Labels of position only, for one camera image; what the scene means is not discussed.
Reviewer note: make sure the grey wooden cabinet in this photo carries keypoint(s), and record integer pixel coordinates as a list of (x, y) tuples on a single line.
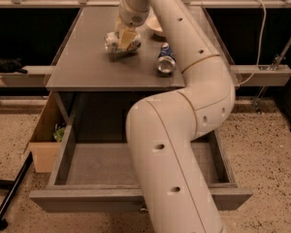
[(85, 66)]

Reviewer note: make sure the white bowl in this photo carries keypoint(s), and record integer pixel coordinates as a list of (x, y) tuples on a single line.
[(153, 24)]

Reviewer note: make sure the blue pepsi can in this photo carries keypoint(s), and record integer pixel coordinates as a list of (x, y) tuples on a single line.
[(166, 61)]

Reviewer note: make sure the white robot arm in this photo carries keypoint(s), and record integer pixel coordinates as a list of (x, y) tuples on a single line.
[(161, 128)]

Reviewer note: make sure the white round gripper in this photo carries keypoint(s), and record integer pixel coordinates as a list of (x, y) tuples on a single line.
[(133, 17)]

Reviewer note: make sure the open grey top drawer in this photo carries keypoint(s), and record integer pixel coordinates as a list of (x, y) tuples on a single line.
[(93, 171)]

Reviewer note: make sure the crushed green 7up can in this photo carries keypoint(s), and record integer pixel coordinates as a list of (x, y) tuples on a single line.
[(112, 40)]

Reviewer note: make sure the black object on ledge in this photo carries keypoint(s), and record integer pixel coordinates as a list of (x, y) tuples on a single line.
[(11, 66)]

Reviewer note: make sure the black stand leg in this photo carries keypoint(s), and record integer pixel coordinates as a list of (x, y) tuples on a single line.
[(10, 188)]

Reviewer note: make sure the cardboard box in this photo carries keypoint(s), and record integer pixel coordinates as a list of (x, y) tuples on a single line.
[(42, 145)]

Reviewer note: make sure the green snack bag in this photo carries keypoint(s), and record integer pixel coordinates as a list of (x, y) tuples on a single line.
[(59, 132)]

